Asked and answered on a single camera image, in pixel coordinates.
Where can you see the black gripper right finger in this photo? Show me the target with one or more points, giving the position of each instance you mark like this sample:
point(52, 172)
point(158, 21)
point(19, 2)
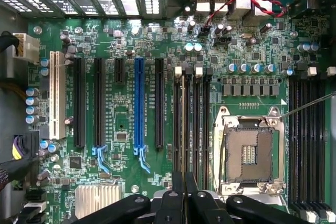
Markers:
point(204, 208)

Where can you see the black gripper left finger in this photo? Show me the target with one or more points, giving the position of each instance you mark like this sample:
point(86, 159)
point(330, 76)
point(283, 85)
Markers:
point(170, 208)

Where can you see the black RAM slot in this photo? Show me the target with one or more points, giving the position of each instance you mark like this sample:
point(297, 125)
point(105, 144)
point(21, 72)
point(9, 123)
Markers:
point(303, 142)
point(188, 119)
point(312, 142)
point(178, 119)
point(293, 142)
point(207, 129)
point(320, 142)
point(197, 129)

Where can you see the thin metal locking lever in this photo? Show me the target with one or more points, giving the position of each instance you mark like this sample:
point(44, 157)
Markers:
point(307, 104)
point(221, 153)

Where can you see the CPU socket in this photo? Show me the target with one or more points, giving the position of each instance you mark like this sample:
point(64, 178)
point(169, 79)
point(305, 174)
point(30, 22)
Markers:
point(249, 150)

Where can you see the silver finned heatsink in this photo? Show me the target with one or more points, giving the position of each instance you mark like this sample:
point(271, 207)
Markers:
point(97, 200)

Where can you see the green motherboard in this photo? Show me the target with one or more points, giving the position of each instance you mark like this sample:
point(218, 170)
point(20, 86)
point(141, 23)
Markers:
point(126, 119)

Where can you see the long black expansion slot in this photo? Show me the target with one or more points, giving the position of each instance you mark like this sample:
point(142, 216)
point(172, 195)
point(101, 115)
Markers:
point(79, 103)
point(159, 103)
point(99, 103)

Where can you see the blue expansion slot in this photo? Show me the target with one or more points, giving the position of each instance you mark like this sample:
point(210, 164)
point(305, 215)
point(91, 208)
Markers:
point(139, 103)

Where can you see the short black expansion slot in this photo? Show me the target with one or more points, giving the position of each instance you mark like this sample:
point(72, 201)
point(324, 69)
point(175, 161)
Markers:
point(120, 70)

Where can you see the black power connector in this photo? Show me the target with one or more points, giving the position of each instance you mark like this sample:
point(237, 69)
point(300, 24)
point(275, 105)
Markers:
point(32, 145)

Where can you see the white expansion slot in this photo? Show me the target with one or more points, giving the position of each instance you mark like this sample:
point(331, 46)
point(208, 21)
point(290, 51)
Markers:
point(56, 90)

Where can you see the silver USB port block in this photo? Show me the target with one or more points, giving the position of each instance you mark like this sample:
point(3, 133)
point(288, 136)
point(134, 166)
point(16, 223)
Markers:
point(203, 3)
point(221, 3)

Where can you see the silver tall port block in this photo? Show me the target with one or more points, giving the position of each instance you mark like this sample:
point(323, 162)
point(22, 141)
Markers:
point(243, 3)
point(263, 1)

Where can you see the white power connector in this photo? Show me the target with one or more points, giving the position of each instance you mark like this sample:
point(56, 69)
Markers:
point(27, 48)

